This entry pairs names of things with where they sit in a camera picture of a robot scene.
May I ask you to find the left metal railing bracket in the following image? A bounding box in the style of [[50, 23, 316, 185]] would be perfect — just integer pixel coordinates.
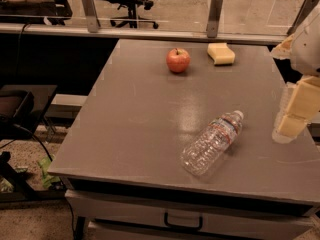
[[81, 0, 100, 33]]

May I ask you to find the black side table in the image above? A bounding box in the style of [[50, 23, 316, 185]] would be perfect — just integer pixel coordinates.
[[0, 85, 57, 140]]

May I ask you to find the red apple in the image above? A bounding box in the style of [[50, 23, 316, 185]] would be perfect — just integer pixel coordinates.
[[166, 48, 191, 73]]

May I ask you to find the metal railing bracket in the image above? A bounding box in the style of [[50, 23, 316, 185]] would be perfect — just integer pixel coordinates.
[[287, 0, 320, 35], [81, 0, 100, 33], [206, 0, 223, 38]]

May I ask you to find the green crumpled bag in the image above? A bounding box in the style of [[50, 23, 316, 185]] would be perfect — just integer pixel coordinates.
[[38, 157, 63, 190]]

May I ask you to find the metal railing bar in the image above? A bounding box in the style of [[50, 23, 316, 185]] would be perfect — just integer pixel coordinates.
[[0, 23, 286, 45]]

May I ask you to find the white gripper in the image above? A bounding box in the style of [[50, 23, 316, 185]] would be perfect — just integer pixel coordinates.
[[271, 4, 320, 144]]

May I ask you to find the grey drawer with black handle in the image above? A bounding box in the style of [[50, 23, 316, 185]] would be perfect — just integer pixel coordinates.
[[66, 190, 314, 240]]

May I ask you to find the black cable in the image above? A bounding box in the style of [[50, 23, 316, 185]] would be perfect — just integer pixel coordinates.
[[0, 123, 54, 162]]

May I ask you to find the dark desk with clutter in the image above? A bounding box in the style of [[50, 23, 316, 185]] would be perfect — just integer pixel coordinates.
[[0, 0, 73, 25]]

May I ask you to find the middle metal railing bracket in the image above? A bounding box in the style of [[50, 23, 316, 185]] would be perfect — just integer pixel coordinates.
[[206, 0, 223, 38]]

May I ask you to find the clear plastic water bottle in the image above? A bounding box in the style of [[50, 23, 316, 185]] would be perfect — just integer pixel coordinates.
[[180, 110, 244, 176]]

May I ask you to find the right metal railing bracket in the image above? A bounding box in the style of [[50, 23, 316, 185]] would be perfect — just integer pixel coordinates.
[[287, 0, 320, 35]]

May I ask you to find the yellow sponge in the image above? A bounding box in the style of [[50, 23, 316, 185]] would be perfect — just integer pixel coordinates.
[[207, 43, 235, 65]]

